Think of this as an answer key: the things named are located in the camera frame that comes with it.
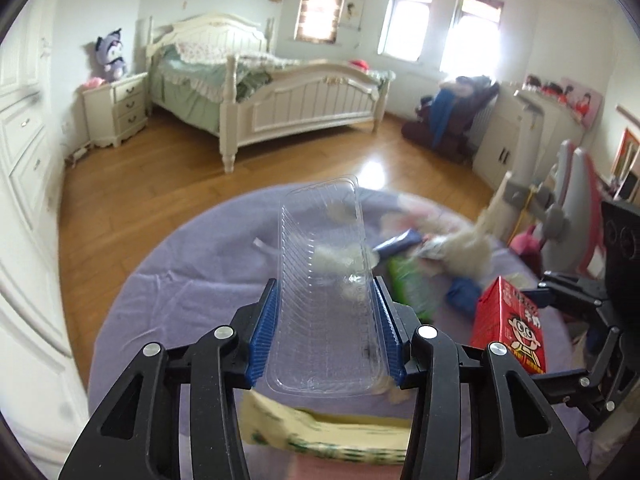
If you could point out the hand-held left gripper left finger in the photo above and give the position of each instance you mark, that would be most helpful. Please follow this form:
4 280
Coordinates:
265 331

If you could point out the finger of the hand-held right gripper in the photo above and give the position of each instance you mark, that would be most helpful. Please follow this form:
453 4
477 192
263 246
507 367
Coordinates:
602 390
575 296

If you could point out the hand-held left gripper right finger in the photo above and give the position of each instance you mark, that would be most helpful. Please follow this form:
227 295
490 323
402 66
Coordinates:
388 325

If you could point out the clear plastic tray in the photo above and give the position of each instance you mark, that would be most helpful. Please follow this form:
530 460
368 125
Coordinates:
325 340

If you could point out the red drink carton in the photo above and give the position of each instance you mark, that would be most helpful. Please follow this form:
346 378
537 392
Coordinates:
507 325

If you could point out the green snack packet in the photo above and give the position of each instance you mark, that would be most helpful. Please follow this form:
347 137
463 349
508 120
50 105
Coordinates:
410 285

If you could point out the pink bag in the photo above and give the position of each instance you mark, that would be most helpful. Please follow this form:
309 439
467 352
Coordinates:
525 247

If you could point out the purple floral tablecloth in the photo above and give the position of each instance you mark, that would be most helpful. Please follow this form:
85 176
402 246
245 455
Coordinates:
200 285

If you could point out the blue crumpled wrapper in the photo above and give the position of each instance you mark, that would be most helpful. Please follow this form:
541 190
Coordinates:
464 296

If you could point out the small white tissue piece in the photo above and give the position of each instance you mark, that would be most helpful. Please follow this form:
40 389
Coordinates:
262 246

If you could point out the white fluffy tissue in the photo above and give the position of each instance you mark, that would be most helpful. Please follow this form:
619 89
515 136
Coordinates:
467 252

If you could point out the yellow green packet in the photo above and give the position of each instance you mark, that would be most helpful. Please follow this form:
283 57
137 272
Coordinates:
325 432

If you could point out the pink photo poster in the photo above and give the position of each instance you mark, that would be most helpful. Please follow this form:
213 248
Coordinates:
582 102

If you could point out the white cabinet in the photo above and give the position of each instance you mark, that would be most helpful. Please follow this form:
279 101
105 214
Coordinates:
505 145

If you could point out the dark brown massage chair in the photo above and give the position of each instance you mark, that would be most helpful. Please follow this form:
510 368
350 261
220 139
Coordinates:
425 132

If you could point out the blue cloth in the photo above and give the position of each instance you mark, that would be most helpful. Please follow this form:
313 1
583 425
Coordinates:
447 117

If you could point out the white wooden bed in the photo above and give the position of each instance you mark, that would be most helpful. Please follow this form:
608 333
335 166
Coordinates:
300 100

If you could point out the white framed window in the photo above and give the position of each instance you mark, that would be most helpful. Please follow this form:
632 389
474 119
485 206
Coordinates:
405 20
470 35

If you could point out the white power strip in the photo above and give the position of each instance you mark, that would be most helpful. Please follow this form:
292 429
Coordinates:
77 155

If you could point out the red item on bed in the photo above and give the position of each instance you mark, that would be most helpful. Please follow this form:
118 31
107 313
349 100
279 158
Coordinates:
358 64

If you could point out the white nightstand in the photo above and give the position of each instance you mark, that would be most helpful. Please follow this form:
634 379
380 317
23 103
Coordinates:
125 107

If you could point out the pink item on nightstand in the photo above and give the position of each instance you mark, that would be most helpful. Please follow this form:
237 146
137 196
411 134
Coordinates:
94 82

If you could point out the white wardrobe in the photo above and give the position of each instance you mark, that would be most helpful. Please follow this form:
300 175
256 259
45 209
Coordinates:
25 135

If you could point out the purple plush toy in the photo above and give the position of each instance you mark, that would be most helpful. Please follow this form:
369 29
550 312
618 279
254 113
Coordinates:
112 55

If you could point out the window with brown blind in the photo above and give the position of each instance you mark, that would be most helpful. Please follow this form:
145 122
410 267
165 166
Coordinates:
320 7

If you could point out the red picture frame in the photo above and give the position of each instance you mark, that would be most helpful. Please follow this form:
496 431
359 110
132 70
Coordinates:
625 157

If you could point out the wall poster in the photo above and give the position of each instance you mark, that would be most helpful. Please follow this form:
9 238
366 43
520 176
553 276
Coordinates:
352 12

